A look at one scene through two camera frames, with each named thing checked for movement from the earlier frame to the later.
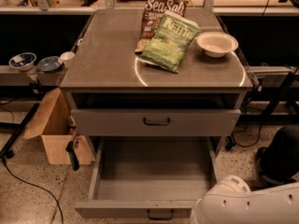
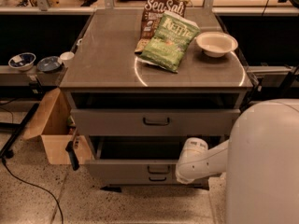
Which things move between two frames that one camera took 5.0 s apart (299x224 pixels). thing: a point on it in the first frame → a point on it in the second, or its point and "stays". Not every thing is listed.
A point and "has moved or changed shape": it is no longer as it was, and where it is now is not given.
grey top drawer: (155, 121) stays
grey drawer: (149, 176) has moved or changed shape
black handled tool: (71, 149) stays
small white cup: (67, 58) stays
